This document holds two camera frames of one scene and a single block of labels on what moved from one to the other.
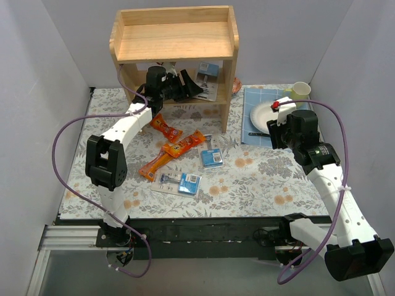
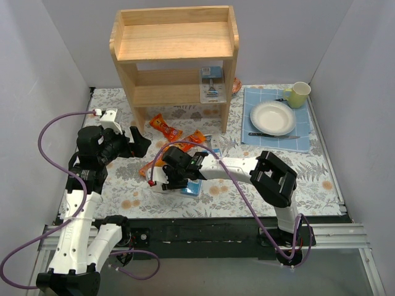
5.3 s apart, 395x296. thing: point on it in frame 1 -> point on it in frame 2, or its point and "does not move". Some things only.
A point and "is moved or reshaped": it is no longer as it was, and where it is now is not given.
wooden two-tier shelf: (170, 35) does not move
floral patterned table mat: (181, 164) does not move
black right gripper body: (274, 134) -> (172, 180)
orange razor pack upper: (173, 135) does not move
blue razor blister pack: (207, 79) is moved or reshaped
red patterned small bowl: (236, 86) does not move
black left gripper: (180, 88) -> (127, 146)
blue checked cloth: (252, 96) does not move
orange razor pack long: (150, 170) does not move
